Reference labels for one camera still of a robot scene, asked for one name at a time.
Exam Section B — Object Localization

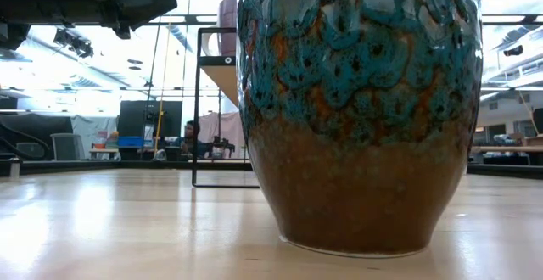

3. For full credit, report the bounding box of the pale pink draped cloth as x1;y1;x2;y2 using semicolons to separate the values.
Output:
198;111;247;148

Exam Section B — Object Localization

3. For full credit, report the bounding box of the black monitor screen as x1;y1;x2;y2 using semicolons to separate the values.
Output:
117;99;183;139

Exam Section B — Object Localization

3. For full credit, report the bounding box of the teal and brown glazed vase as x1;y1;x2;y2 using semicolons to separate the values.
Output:
236;0;484;259

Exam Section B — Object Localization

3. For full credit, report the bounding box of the black metal shelf rack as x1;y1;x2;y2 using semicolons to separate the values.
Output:
191;26;260;189

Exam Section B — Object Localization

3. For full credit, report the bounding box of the black ceiling-mounted fixture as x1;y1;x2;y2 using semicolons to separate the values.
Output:
53;28;94;59

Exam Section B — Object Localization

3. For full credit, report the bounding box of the wooden rack shelf board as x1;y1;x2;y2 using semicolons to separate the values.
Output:
201;65;239;107

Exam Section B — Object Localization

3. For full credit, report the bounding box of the person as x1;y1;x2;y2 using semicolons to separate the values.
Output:
171;120;209;159

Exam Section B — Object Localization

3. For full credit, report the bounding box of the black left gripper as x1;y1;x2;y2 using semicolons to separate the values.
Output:
29;0;178;40

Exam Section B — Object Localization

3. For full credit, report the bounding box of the blue box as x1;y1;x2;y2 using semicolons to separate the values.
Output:
117;136;145;148

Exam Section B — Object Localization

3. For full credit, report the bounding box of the black draped cover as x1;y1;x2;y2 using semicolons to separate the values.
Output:
0;113;74;161

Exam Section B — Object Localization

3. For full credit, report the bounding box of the yellow hanging strap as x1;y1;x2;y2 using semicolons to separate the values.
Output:
153;20;171;154

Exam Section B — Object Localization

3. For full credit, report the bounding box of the purple striped mug white handle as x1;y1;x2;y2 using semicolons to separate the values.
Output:
200;0;238;58

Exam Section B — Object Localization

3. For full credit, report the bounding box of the black cable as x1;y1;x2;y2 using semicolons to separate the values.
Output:
0;120;51;161

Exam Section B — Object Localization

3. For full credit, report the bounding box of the wooden background table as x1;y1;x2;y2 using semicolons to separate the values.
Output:
470;145;543;154

